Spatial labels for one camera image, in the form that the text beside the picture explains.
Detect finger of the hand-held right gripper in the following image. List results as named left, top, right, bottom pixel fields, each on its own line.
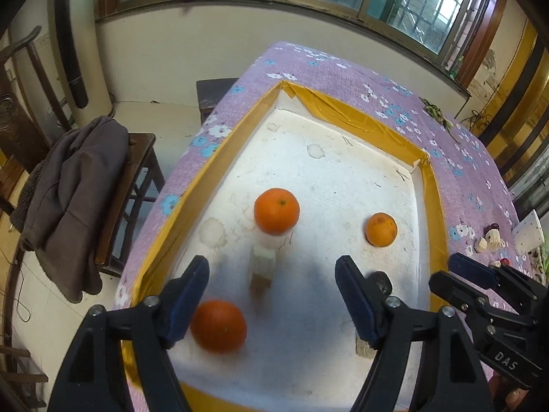
left=429, top=270, right=494, bottom=322
left=448, top=252, right=549, bottom=316

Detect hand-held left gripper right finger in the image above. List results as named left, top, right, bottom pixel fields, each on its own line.
left=335, top=255, right=492, bottom=412

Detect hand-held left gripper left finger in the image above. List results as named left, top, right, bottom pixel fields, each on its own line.
left=47, top=255, right=211, bottom=412

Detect orange mandarin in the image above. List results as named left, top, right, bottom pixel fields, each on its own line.
left=190, top=299, right=248, bottom=355
left=254, top=187, right=300, bottom=236
left=365, top=212, right=398, bottom=247

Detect large beige sugarcane piece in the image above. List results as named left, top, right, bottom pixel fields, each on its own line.
left=248, top=244, right=276, bottom=298

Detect white foam tray yellow tape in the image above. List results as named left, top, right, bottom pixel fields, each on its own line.
left=122, top=79, right=451, bottom=412

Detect person's right hand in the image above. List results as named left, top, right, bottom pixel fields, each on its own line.
left=493, top=373, right=533, bottom=412

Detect purple floral tablecloth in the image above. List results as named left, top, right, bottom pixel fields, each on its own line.
left=114, top=42, right=522, bottom=412

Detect brown wooden chair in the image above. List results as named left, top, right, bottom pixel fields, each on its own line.
left=94, top=132, right=166, bottom=277

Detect grey jacket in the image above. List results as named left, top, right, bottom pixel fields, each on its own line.
left=9, top=116, right=130, bottom=304

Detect dried green leaves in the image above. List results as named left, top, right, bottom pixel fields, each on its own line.
left=419, top=98, right=454, bottom=131

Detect dark wooden stool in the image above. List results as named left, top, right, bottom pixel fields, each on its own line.
left=196, top=78, right=240, bottom=126

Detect dark carved wooden chair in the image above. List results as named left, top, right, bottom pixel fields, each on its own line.
left=0, top=26, right=73, bottom=181

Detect black pipe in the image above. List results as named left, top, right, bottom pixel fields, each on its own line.
left=54, top=0, right=89, bottom=109

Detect tangled cables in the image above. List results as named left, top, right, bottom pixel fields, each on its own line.
left=461, top=109, right=494, bottom=134

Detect dark wooden slat frame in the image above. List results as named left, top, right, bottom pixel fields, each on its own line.
left=484, top=21, right=549, bottom=207

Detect thin floor cable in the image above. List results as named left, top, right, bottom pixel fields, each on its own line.
left=9, top=296, right=32, bottom=322

